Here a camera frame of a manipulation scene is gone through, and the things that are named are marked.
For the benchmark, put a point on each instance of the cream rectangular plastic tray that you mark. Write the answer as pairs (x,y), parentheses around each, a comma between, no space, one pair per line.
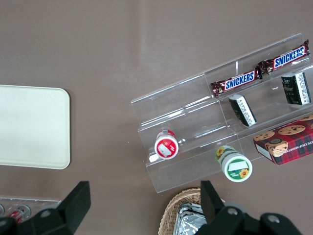
(31,127)

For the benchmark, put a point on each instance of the light wicker basket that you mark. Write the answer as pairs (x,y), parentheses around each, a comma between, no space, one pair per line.
(168,210)

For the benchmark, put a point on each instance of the small black snack box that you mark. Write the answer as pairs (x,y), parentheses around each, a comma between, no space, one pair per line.
(242,110)
(294,88)

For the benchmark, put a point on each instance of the Snickers chocolate bar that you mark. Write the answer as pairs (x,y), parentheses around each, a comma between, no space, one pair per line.
(288,57)
(238,82)

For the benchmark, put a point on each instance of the clear acrylic stepped shelf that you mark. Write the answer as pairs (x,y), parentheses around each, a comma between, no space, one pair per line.
(195,98)

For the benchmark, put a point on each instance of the red tartan cookie box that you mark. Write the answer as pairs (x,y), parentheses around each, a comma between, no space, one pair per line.
(288,142)

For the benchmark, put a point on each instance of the green sunflower yogurt cup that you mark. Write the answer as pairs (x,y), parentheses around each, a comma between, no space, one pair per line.
(236,167)

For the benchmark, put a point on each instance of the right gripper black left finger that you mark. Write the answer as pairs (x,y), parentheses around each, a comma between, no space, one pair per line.
(73,205)

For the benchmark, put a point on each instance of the red yogurt cup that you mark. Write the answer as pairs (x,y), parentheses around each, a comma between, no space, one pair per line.
(166,147)

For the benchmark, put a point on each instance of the aluminium foil container stack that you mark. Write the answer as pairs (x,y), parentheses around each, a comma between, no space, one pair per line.
(188,220)

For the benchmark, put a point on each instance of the red cola bottle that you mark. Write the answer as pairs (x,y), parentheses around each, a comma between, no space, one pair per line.
(20,211)

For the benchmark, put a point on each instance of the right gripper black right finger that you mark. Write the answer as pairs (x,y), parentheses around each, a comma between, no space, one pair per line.
(211,205)

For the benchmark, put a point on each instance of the clear acrylic bottle rack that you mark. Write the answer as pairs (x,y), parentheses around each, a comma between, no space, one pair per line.
(49,203)

